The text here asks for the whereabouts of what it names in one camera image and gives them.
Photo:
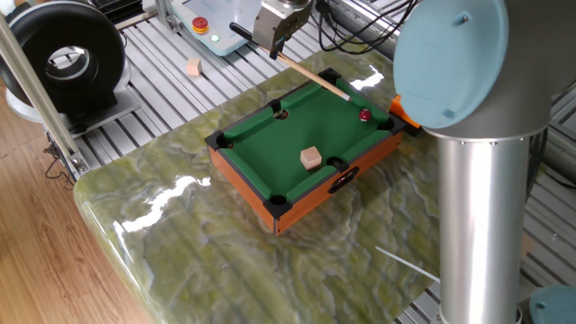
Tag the white teach pendant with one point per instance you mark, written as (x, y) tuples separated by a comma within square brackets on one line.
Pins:
[(225, 13)]

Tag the small wooden cube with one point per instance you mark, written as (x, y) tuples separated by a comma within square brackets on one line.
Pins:
[(194, 66)]

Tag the silver UR5 robot arm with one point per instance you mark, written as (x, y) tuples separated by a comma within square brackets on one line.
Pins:
[(481, 225)]

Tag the dark red pool ball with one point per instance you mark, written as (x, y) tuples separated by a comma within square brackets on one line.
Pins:
[(365, 114)]

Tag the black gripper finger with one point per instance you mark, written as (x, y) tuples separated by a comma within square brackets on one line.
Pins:
[(275, 51)]

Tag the aluminium frame post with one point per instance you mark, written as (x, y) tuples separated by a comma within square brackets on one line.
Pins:
[(49, 110), (164, 13)]

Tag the mini green pool table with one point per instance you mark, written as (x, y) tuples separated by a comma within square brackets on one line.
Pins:
[(279, 148)]

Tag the green marble pattern board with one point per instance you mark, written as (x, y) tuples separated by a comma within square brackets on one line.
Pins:
[(225, 270)]

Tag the wooden pool cue black butt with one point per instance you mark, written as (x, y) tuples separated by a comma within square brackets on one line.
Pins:
[(315, 77)]

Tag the silver Schunk gripper body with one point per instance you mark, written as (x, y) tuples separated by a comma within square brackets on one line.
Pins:
[(272, 24)]

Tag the orange emergency stop button box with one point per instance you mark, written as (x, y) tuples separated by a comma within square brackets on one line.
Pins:
[(400, 112)]

